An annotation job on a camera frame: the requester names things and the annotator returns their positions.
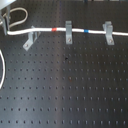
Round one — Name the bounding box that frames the middle grey cable clip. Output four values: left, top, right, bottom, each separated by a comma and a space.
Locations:
65, 21, 73, 45

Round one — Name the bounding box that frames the white cable at left edge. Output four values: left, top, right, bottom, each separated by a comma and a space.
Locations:
0, 50, 7, 90

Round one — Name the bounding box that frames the beige looped cable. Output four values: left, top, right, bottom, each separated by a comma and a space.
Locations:
1, 7, 29, 29

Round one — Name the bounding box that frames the white cable with coloured marks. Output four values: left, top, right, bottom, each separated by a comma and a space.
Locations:
7, 27, 128, 37

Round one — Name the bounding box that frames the grey metal gripper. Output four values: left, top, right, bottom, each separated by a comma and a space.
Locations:
0, 0, 12, 31

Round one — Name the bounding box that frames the right grey cable clip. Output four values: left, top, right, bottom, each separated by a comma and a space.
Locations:
103, 21, 114, 45

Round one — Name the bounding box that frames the grey cable clip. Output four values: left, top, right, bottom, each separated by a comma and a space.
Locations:
103, 21, 114, 45
65, 21, 73, 45
22, 25, 40, 51

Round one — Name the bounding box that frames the left grey cable clip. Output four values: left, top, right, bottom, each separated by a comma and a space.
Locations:
22, 25, 40, 51

